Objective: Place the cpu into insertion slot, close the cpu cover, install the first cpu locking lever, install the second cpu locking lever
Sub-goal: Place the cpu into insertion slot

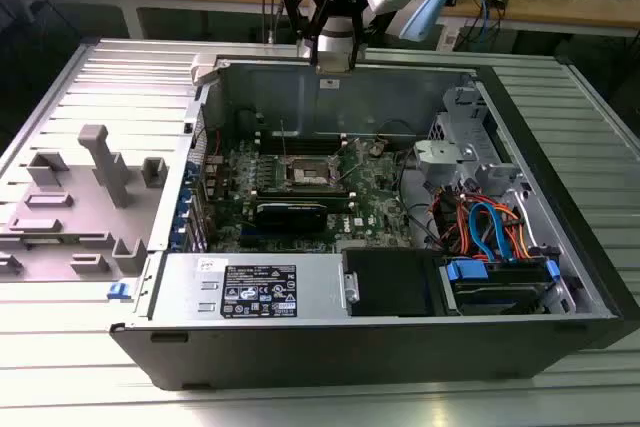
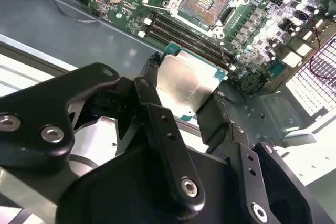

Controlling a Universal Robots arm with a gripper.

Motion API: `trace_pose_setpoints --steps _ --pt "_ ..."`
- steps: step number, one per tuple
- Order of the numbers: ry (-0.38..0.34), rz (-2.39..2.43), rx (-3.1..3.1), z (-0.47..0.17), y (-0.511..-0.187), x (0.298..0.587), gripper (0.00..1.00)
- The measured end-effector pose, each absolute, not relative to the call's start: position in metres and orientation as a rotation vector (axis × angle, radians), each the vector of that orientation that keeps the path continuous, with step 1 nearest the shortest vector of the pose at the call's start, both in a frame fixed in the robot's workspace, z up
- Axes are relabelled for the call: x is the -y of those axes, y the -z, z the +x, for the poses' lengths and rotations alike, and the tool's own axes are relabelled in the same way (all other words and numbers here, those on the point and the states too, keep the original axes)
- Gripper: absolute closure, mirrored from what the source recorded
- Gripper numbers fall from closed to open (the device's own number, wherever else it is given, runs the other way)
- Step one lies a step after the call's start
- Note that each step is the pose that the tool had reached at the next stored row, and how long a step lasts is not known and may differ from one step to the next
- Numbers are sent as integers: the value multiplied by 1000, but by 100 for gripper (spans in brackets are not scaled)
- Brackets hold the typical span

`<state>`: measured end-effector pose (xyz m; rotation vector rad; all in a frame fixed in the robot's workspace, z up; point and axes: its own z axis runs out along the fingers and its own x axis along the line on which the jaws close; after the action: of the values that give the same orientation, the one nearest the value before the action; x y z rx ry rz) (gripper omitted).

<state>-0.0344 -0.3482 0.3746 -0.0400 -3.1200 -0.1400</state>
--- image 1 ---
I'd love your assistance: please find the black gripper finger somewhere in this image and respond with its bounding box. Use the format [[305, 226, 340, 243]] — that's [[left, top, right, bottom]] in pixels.
[[280, 0, 322, 67], [348, 9, 372, 71]]

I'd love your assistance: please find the CPU socket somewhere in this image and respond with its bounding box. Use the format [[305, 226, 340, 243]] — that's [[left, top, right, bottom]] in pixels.
[[285, 154, 346, 188]]

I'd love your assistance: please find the grey metal disk bay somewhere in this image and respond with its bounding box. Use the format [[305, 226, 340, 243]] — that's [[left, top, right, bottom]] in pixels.
[[413, 85, 526, 198]]

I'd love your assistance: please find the green motherboard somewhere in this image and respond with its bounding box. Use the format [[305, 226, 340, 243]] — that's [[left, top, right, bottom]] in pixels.
[[202, 132, 420, 254]]

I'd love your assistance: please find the green RAM stick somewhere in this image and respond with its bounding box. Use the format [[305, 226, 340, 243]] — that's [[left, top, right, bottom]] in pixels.
[[251, 189, 354, 212]]

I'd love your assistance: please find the graphics card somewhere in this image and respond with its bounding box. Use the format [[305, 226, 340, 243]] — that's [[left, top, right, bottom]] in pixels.
[[253, 200, 330, 234]]

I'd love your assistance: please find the silver power supply unit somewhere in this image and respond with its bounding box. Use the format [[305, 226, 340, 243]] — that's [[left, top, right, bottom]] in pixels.
[[148, 252, 347, 321]]

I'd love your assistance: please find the hard disk in blue carrier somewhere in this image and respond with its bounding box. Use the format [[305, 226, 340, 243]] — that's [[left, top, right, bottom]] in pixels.
[[438, 255, 564, 317]]

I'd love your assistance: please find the grey parts rack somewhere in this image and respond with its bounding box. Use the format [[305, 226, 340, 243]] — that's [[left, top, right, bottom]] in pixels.
[[0, 124, 169, 282]]

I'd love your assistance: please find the black PC case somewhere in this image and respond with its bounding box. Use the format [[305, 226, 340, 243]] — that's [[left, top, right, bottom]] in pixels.
[[108, 38, 627, 392]]

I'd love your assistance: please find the blue cable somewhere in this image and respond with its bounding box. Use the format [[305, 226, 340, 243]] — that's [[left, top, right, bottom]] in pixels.
[[477, 0, 496, 46]]

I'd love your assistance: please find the red wire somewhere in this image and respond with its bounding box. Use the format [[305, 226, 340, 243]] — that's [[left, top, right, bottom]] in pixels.
[[430, 189, 469, 251]]

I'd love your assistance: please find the blue wire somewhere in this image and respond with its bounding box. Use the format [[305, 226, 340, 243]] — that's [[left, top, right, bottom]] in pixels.
[[468, 200, 507, 262]]

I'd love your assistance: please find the orange wire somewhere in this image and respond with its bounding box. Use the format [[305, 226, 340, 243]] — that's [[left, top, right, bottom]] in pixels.
[[499, 202, 539, 261]]

